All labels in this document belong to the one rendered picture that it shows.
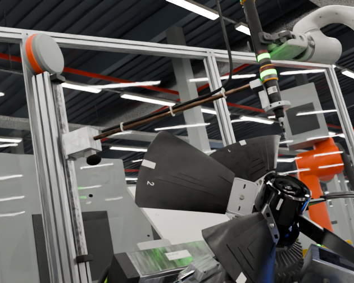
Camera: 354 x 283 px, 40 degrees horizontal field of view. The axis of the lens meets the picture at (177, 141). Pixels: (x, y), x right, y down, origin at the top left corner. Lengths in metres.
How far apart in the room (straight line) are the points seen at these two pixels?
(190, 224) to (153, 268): 0.39
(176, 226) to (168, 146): 0.28
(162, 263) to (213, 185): 0.24
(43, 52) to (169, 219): 0.70
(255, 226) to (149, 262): 0.24
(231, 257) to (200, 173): 0.31
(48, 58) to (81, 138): 0.32
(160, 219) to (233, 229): 0.46
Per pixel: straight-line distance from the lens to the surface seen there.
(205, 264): 1.06
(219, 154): 1.48
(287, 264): 1.24
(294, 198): 1.15
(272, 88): 1.35
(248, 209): 1.21
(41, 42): 1.71
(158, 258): 1.10
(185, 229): 1.40
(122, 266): 1.05
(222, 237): 0.95
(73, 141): 1.55
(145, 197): 1.15
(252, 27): 1.42
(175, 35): 9.13
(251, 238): 1.02
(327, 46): 1.57
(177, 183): 1.17
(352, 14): 1.57
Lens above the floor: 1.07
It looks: 15 degrees up
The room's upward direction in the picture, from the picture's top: 12 degrees counter-clockwise
